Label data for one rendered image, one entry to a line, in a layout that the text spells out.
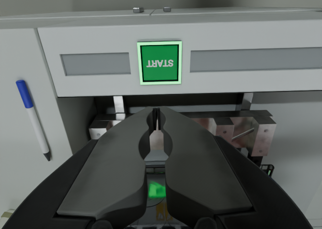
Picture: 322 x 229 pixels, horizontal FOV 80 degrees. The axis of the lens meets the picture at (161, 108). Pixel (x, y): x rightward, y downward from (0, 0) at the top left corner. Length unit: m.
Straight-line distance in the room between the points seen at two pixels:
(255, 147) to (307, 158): 0.25
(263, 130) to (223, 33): 0.22
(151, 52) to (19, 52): 0.17
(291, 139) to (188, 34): 0.43
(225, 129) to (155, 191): 0.23
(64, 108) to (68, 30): 0.12
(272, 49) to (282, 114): 0.26
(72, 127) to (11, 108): 0.09
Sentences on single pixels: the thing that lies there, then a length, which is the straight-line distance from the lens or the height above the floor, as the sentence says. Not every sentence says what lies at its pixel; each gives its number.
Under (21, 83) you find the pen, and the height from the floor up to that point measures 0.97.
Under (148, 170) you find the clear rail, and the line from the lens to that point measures 0.45.
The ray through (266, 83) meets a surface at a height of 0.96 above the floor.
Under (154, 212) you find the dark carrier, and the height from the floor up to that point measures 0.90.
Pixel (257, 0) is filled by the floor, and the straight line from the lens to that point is 1.33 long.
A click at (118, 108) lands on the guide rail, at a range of 0.42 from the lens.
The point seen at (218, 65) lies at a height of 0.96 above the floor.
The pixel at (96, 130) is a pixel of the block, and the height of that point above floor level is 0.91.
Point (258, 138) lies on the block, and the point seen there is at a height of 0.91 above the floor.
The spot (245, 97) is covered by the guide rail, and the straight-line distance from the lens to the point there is 0.44.
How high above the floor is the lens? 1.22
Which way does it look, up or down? 62 degrees down
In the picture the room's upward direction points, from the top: 179 degrees clockwise
